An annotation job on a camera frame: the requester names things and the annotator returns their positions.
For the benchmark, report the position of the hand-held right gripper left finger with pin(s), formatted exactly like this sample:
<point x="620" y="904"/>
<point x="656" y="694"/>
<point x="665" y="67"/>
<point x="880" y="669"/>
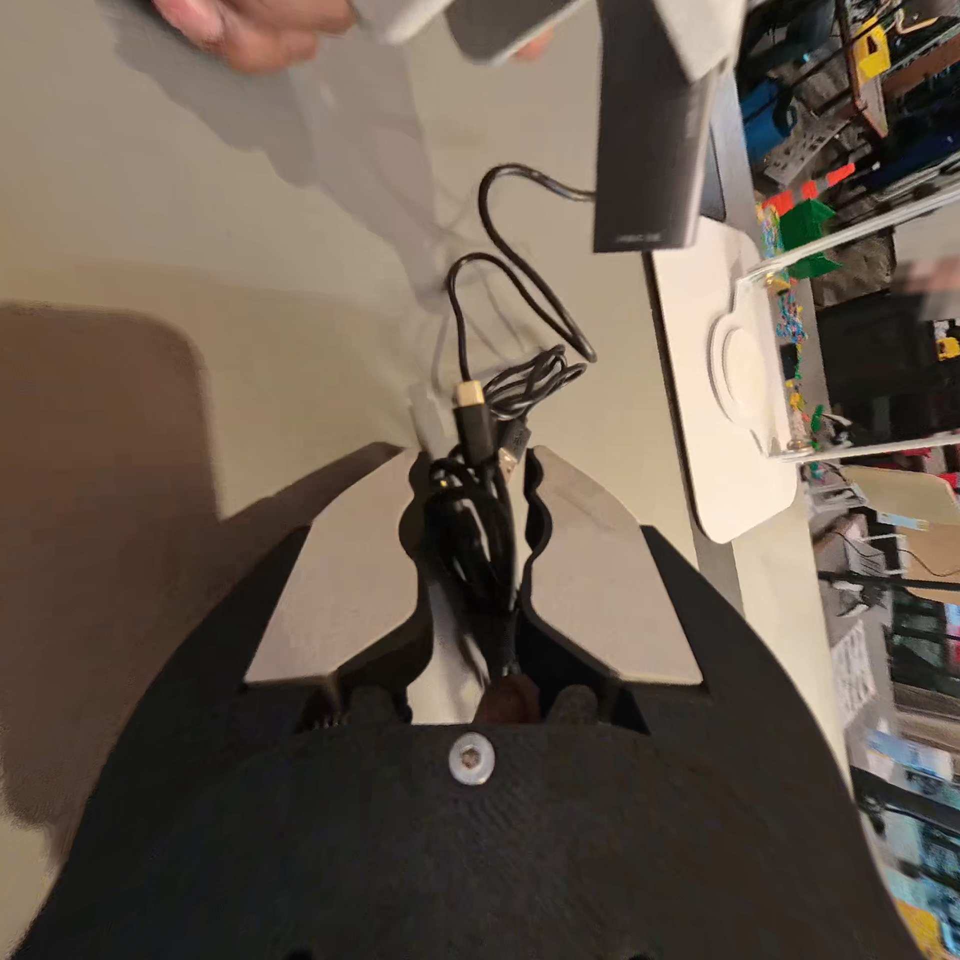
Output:
<point x="337" y="600"/>

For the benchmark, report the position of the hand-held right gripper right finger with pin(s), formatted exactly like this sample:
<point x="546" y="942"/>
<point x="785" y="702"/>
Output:
<point x="607" y="607"/>

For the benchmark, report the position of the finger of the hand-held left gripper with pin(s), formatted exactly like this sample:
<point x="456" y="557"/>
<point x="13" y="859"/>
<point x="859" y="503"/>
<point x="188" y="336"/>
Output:
<point x="705" y="30"/>

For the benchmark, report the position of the grey usb hub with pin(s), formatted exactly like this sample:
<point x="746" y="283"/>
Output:
<point x="645" y="150"/>

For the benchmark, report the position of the person's left hand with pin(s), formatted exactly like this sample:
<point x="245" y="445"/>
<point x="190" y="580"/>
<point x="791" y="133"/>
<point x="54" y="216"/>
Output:
<point x="255" y="30"/>

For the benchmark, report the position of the green plastic bin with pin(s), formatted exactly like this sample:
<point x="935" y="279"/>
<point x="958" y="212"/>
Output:
<point x="810" y="232"/>

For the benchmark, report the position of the pile of toy bricks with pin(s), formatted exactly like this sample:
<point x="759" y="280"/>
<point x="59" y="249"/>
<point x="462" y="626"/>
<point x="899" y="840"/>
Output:
<point x="791" y="322"/>

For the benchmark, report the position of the beige chair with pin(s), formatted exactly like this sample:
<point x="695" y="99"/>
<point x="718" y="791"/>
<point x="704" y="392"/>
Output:
<point x="900" y="495"/>

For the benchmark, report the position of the white stand frame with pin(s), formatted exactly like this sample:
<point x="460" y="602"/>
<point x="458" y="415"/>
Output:
<point x="742" y="367"/>

